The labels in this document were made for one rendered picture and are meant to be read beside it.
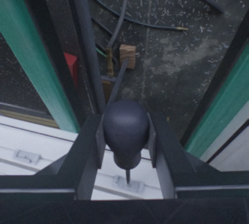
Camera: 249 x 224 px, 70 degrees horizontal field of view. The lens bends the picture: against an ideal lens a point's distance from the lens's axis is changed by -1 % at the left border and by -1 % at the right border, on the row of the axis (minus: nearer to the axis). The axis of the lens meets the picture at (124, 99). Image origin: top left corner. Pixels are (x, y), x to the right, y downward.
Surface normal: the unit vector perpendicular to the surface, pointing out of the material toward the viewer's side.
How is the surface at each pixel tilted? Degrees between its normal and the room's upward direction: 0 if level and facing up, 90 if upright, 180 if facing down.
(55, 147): 90
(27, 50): 0
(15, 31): 0
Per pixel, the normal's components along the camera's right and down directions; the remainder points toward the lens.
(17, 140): -0.03, -0.61
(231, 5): -0.25, 0.77
